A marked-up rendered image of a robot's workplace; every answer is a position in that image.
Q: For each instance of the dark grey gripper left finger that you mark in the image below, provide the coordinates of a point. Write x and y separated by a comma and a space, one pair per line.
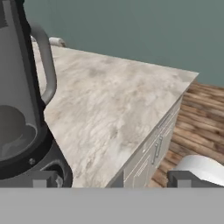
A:
17, 181

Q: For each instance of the pale grey counter cupboard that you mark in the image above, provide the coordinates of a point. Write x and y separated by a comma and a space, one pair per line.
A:
145, 166

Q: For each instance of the small white round object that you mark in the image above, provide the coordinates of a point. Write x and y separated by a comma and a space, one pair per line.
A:
57, 41

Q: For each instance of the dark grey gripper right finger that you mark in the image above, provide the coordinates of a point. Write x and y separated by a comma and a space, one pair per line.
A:
180, 180

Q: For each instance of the large white rounded object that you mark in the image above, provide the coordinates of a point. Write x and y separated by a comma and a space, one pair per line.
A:
201, 166

